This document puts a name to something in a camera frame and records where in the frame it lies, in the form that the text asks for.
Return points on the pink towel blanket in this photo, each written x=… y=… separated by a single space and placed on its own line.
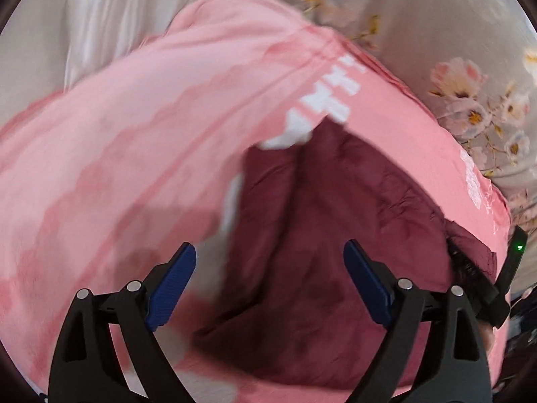
x=100 y=183

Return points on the grey floral duvet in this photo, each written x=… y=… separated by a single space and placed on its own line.
x=472 y=62

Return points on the person's right hand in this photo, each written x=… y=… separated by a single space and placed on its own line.
x=487 y=331

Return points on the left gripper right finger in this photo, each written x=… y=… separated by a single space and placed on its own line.
x=432 y=350

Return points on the silver satin curtain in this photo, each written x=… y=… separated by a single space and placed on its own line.
x=49 y=45

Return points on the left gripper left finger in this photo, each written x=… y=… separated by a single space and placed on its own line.
x=85 y=366

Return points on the maroon quilted down jacket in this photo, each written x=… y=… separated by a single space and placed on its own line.
x=288 y=311

